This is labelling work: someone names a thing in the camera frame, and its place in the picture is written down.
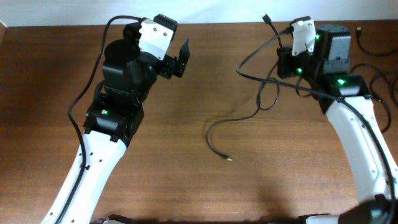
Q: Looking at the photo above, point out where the right camera black cable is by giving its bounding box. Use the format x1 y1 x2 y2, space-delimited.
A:
236 26 398 224

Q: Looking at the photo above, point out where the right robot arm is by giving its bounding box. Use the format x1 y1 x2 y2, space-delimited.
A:
277 16 397 223

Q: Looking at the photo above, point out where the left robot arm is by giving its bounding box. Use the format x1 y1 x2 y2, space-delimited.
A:
43 14 190 223

